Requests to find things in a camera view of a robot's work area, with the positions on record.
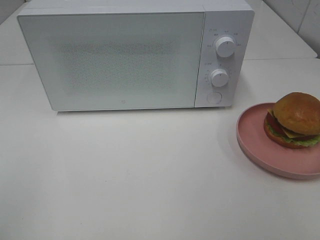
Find white microwave door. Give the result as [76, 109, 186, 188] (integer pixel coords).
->
[18, 12, 205, 111]

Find pink round plate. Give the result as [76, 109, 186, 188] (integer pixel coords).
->
[236, 102, 320, 180]

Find lower white microwave knob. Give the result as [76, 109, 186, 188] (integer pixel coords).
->
[209, 68, 229, 87]

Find burger with lettuce and cheese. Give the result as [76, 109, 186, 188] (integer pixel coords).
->
[263, 92, 320, 149]

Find white microwave oven body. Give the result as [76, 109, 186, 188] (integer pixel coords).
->
[17, 0, 255, 110]

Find upper white microwave knob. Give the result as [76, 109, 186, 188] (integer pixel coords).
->
[215, 36, 236, 58]

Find round white door button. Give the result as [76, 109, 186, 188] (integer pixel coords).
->
[206, 92, 222, 105]

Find white microwave knob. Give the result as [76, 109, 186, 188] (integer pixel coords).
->
[215, 36, 236, 58]
[209, 68, 229, 87]

